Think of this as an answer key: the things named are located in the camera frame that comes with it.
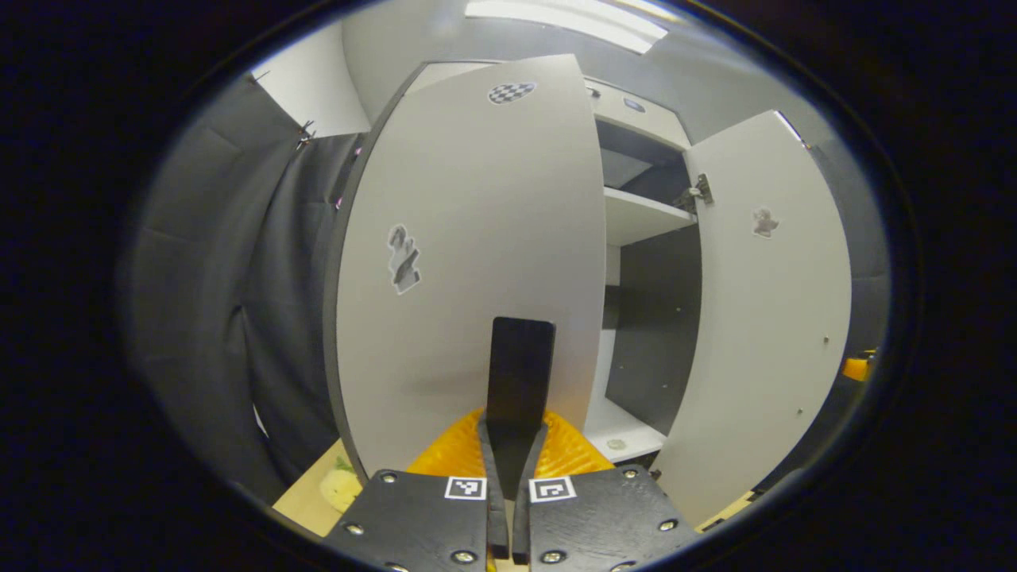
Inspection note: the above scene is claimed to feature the checkered sticker cabinet door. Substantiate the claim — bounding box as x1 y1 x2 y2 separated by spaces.
324 54 609 485

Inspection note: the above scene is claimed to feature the box sticker cabinet door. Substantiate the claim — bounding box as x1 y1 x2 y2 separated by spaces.
652 110 853 527

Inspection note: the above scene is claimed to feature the metal door hinge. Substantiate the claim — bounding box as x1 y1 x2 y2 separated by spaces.
674 173 714 211

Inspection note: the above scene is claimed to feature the white cabinet shelf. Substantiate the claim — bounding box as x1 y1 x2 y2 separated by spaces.
584 396 668 463
602 187 698 247

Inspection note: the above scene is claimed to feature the white double-door shoe cabinet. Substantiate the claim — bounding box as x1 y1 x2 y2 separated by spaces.
324 54 853 527

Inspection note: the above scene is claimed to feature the yellow toy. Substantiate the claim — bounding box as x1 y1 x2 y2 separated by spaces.
318 457 365 513

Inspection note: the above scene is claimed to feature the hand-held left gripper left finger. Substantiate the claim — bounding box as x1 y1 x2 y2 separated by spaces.
324 407 509 572

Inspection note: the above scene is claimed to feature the white cabinet bottom shelf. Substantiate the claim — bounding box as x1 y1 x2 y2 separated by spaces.
584 396 668 463

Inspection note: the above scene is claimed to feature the white cabinet drawer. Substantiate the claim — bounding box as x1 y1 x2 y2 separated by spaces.
584 75 690 150

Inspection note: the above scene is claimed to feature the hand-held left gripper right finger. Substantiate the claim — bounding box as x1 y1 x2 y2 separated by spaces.
512 409 702 572

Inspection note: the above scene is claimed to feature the black door handle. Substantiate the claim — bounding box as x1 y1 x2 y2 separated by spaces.
485 316 557 477

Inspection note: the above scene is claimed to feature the black backdrop cloth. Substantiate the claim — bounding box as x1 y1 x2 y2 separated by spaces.
123 75 891 509

